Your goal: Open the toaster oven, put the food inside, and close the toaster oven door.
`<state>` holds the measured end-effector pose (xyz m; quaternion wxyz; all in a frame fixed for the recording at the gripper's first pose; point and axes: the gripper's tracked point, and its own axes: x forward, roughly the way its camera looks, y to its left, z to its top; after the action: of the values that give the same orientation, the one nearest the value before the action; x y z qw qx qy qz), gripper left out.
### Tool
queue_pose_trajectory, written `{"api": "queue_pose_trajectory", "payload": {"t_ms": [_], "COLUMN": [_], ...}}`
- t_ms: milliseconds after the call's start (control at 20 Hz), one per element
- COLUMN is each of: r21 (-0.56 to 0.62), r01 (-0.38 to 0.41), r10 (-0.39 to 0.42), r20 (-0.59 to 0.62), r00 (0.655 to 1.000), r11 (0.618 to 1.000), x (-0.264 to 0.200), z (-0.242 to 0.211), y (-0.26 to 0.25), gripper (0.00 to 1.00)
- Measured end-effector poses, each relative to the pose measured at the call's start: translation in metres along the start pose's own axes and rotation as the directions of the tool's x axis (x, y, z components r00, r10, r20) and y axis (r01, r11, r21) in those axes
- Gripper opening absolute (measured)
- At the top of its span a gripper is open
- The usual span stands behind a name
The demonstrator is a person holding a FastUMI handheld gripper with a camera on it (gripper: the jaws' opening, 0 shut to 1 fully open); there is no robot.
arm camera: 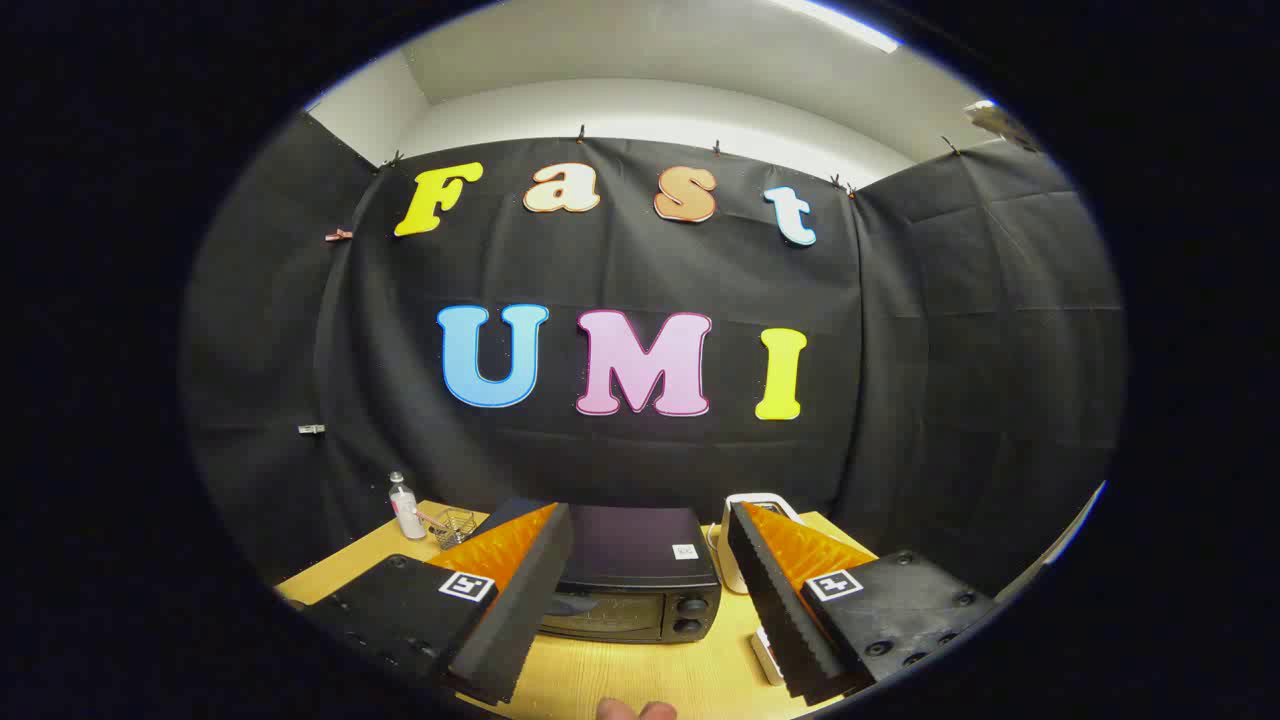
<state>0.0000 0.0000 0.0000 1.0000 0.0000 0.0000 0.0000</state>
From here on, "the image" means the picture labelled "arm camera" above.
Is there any black toaster oven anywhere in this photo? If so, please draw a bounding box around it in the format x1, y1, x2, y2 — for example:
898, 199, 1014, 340
540, 505, 723, 644

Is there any pale crumpled object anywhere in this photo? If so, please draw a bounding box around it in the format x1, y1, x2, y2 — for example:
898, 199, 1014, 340
965, 100, 1041, 151

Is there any small wire mesh basket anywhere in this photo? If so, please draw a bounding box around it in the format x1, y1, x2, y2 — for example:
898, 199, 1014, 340
432, 508, 477, 549

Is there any white toaster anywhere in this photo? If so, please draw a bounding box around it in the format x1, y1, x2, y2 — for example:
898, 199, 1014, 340
706, 492, 804, 596

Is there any white rectangular tray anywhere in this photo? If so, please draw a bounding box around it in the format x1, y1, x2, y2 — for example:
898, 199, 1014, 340
750, 628, 786, 686

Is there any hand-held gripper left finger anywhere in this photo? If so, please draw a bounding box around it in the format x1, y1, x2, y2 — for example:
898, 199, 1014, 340
298, 498, 574, 705

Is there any clear plastic bottle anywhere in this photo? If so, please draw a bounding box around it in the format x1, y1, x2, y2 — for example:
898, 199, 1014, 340
388, 472, 428, 541

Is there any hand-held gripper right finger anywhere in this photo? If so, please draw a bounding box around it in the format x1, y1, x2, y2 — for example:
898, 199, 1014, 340
727, 500, 1001, 707

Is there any black backdrop cloth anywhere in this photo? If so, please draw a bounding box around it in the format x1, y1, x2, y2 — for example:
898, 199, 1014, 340
180, 110, 1126, 601

